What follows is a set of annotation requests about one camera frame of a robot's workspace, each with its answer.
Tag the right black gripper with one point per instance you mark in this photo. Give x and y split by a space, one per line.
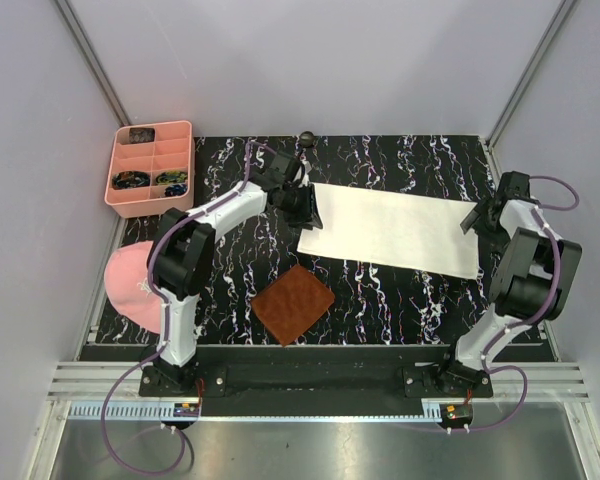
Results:
482 207

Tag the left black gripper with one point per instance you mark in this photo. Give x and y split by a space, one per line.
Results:
308 216

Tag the white cloth napkin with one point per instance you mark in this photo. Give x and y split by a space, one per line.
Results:
393 229

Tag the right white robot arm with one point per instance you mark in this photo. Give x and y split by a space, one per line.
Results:
531 284

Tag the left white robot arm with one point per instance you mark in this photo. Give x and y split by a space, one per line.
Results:
180 261

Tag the black marble patterned mat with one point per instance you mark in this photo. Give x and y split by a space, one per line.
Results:
374 304

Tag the black spoon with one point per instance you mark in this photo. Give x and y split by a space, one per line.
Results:
307 140

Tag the brown folded cloth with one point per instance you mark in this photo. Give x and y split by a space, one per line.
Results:
292 304

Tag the pink divided organizer tray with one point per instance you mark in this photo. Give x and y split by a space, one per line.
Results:
152 169

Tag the pink baseball cap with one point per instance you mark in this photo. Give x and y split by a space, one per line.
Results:
127 287

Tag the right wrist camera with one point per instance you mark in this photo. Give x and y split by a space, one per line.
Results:
514 185

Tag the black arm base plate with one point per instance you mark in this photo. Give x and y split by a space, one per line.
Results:
316 381

